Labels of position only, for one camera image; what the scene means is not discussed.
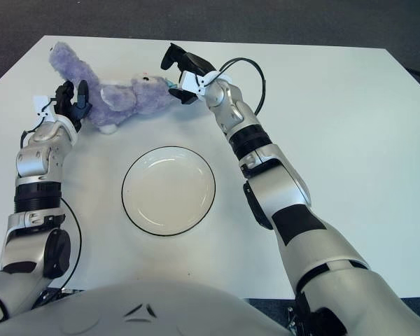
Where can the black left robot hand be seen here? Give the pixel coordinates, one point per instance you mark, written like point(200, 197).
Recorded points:
point(66, 105)

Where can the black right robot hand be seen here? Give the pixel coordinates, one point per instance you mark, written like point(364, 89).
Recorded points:
point(194, 63)

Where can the purple plush rabbit doll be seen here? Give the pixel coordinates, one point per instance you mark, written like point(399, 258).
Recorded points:
point(126, 101)

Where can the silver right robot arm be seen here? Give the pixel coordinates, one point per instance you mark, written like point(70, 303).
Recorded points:
point(283, 185)

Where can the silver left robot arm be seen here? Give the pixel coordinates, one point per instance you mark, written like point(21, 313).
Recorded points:
point(38, 157)

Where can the white plate with black rim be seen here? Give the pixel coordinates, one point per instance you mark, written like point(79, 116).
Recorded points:
point(168, 190)

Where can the grey robot torso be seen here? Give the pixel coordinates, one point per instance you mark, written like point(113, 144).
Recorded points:
point(143, 315)

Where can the metal table bracket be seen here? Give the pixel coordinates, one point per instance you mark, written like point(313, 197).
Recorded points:
point(294, 318)
point(68, 292)

